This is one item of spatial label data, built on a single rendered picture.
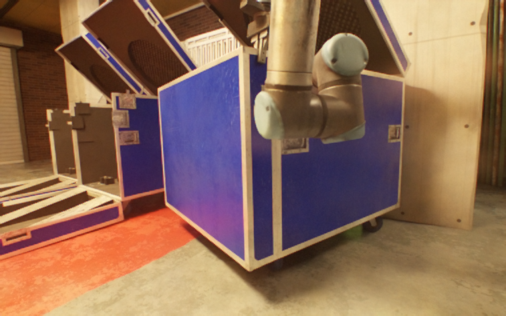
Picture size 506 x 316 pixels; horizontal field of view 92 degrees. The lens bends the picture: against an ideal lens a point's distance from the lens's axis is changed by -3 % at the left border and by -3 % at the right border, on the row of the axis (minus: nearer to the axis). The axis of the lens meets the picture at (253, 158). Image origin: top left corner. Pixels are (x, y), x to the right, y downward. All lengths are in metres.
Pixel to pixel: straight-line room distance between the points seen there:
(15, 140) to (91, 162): 5.11
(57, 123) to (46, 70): 4.65
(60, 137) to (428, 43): 3.81
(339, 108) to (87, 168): 2.65
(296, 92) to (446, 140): 1.64
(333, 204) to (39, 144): 7.61
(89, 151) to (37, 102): 5.39
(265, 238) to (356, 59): 0.70
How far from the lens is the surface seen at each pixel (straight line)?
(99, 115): 2.96
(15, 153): 7.94
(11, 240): 1.99
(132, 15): 2.54
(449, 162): 2.04
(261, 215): 0.96
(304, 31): 0.47
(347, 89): 0.55
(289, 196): 1.04
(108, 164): 3.00
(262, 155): 0.92
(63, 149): 3.88
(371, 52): 1.77
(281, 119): 0.46
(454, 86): 2.03
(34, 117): 8.17
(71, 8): 5.48
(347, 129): 0.54
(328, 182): 1.21
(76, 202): 2.66
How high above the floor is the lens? 0.69
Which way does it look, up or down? 7 degrees down
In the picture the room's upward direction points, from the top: 1 degrees counter-clockwise
